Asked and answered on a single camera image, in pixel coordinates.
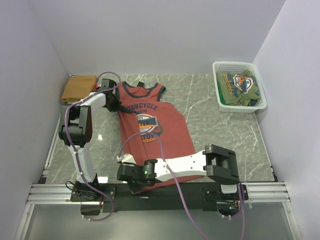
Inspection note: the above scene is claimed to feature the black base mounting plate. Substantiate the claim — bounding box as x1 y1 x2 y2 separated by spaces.
70 182 239 213

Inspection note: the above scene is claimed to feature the white plastic laundry basket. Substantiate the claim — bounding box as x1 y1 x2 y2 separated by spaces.
212 61 267 113

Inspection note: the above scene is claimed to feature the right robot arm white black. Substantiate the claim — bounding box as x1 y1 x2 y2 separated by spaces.
116 144 240 200

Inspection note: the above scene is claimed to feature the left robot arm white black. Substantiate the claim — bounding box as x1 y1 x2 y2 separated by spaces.
58 78 121 201

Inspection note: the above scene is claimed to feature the red tank top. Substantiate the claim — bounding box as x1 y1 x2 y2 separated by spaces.
115 81 205 195

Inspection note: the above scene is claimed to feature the tan ribbed tank top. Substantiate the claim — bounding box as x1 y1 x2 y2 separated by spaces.
60 75 97 103

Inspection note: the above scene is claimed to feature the green garment in basket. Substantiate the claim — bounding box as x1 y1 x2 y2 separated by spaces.
215 69 261 107

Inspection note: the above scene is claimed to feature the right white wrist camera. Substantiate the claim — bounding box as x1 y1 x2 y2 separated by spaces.
116 153 136 165

